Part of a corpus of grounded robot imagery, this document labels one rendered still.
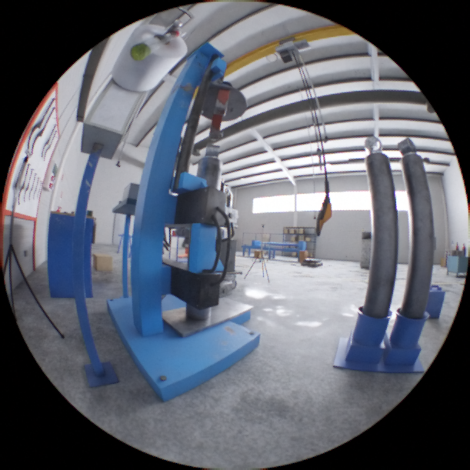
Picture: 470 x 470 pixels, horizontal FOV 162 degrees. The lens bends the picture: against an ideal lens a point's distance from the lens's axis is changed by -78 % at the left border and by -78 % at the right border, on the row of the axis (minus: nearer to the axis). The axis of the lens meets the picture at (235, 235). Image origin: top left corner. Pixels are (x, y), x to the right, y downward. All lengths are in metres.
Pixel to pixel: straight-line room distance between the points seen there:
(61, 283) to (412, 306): 3.06
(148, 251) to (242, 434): 1.06
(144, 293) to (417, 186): 1.90
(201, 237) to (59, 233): 1.69
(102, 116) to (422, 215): 1.76
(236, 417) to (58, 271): 2.04
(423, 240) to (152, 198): 1.73
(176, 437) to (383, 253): 1.41
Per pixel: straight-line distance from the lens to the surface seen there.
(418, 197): 1.35
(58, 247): 2.15
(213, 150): 1.49
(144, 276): 1.05
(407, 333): 1.37
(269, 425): 0.90
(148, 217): 1.03
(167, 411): 0.92
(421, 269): 1.30
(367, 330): 1.27
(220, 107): 1.60
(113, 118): 0.80
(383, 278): 1.19
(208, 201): 0.88
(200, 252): 0.89
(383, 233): 1.19
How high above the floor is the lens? 0.78
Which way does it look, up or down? 3 degrees up
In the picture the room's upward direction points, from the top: 4 degrees clockwise
